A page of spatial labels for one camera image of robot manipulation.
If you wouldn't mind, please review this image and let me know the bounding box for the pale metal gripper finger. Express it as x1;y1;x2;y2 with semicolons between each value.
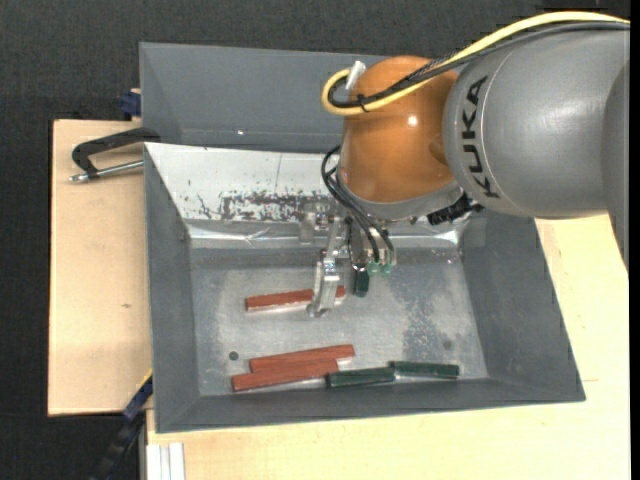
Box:
306;260;337;320
333;257;349;303

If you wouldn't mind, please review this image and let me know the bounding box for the red-brown flat block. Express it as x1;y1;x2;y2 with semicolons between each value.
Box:
230;358;341;394
248;343;357;374
243;287;348;313

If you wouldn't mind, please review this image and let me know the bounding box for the grey metal bin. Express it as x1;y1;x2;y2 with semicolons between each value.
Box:
138;41;587;435

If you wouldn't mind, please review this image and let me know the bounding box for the dark green flat block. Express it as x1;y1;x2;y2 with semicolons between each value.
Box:
388;360;462;381
324;366;398;390

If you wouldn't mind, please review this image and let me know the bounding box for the pale wood flat board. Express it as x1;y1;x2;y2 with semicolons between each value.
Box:
47;118;154;417

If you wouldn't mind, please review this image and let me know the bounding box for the black cylinder on white bracket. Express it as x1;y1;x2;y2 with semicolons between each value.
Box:
426;193;485;228

